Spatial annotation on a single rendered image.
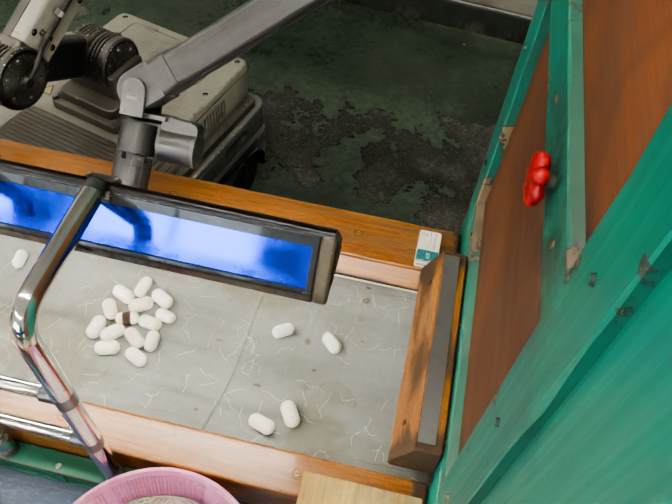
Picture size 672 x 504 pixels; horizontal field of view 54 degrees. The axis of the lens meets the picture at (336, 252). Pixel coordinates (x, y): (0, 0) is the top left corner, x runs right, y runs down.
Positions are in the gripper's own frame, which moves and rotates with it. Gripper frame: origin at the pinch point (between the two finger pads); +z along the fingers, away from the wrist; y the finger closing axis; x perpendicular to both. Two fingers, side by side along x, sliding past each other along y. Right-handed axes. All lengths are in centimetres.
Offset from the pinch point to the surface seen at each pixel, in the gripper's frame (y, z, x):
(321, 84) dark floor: 3, -59, 147
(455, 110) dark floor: 54, -59, 147
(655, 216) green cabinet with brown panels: 53, -15, -70
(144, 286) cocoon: 7.1, 4.5, -4.0
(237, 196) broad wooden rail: 15.2, -11.5, 8.4
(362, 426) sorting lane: 43.3, 15.5, -10.7
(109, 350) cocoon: 6.5, 13.3, -11.0
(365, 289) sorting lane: 39.4, -1.5, 3.3
